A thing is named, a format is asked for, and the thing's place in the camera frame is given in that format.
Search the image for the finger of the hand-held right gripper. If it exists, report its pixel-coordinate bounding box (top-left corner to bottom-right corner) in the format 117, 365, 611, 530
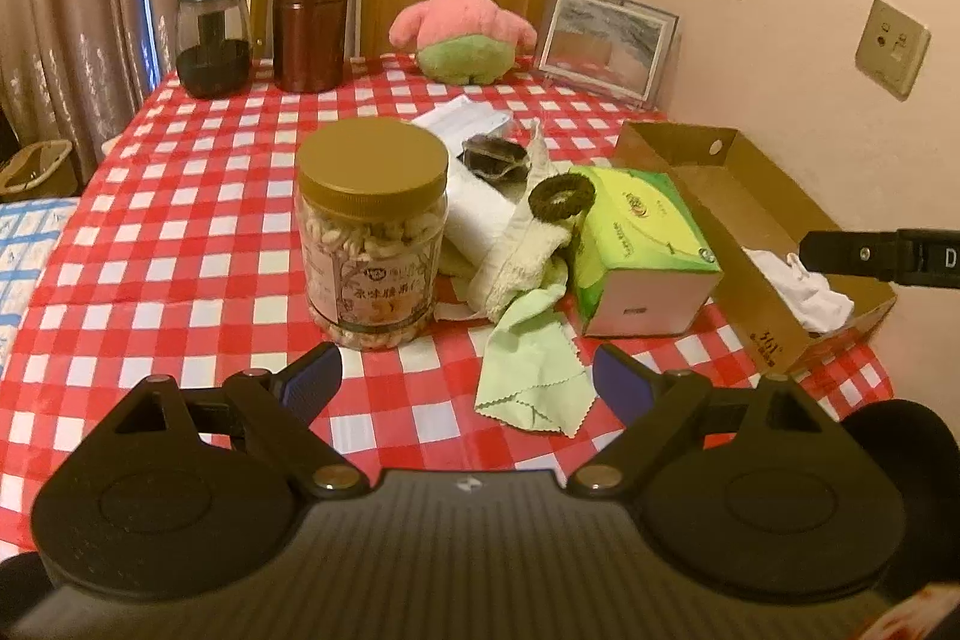
799, 227, 910, 281

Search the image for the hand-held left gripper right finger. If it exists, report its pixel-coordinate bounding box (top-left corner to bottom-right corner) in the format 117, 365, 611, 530
566, 342, 826, 500

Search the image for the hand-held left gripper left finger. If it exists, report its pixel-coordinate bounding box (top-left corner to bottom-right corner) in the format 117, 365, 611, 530
112, 341, 368, 500

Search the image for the light green cleaning cloth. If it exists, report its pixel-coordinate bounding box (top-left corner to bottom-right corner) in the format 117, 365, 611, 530
474, 261, 597, 438

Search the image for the cardboard box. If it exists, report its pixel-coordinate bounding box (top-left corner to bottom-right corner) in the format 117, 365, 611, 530
613, 121, 897, 375

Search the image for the cream towel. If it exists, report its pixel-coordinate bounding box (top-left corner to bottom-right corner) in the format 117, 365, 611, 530
466, 119, 572, 322

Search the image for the white towel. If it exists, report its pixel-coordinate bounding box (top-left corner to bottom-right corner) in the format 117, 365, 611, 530
439, 158, 520, 277

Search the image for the dark small packet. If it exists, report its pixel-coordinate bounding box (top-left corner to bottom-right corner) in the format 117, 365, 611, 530
460, 134, 530, 184

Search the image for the white face mask pack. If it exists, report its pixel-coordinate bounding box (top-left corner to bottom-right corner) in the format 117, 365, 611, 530
412, 96, 516, 145

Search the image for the nut jar with gold lid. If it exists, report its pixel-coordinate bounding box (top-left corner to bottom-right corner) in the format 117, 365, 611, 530
295, 117, 449, 352

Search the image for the green tissue box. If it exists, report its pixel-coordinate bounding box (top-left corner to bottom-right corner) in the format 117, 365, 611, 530
568, 165, 723, 339

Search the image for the red white checkered tablecloth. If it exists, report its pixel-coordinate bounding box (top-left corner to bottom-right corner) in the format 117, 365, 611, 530
0, 51, 897, 558

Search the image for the blue white bedsheet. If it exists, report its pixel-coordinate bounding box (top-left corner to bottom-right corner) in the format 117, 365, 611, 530
0, 197, 80, 341

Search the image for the dark glass jar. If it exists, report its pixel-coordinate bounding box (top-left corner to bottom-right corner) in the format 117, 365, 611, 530
175, 0, 252, 100

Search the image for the wicker basket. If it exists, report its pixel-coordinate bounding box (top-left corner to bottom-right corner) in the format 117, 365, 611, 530
0, 139, 76, 204

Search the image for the brown wooden canister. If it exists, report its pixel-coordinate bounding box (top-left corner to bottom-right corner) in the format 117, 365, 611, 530
272, 0, 350, 92

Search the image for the red white printed cloth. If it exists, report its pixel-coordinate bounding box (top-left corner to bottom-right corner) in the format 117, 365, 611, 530
877, 581, 960, 640

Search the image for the pink starfish plush toy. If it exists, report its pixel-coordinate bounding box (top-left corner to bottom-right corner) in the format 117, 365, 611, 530
388, 0, 539, 84

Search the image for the beige wall switch plate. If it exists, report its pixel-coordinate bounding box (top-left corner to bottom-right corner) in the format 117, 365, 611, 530
856, 0, 932, 101

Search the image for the clear picture frame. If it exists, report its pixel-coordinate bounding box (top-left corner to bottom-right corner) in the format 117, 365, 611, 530
534, 0, 682, 109

